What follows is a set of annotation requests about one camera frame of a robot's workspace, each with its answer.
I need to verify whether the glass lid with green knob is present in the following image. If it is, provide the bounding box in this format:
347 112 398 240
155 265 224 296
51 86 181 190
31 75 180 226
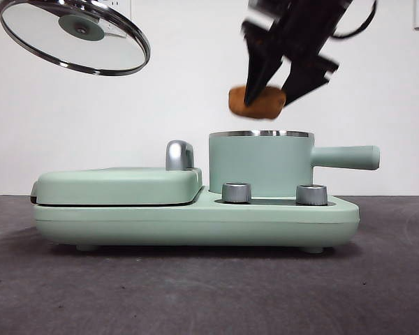
0 0 152 77

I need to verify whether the green breakfast machine base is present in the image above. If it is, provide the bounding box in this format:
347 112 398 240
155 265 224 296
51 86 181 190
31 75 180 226
32 186 360 253

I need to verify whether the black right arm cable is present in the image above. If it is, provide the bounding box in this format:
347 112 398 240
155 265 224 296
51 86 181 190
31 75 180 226
330 0 378 38

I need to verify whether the green pot with straight handle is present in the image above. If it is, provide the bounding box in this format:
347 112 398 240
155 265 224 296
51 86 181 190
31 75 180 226
208 130 381 196

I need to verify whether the silver control knob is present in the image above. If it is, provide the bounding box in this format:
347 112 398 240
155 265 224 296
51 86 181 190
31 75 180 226
221 181 252 203
295 184 328 206

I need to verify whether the green hinged griddle cover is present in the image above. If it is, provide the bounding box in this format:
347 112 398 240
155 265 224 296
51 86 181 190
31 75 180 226
29 166 204 207

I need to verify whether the brown potato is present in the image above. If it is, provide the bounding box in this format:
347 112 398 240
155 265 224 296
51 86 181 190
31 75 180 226
228 85 287 121

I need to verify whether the chrome cover handle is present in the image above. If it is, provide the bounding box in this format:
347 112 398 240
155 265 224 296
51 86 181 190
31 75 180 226
165 140 196 172

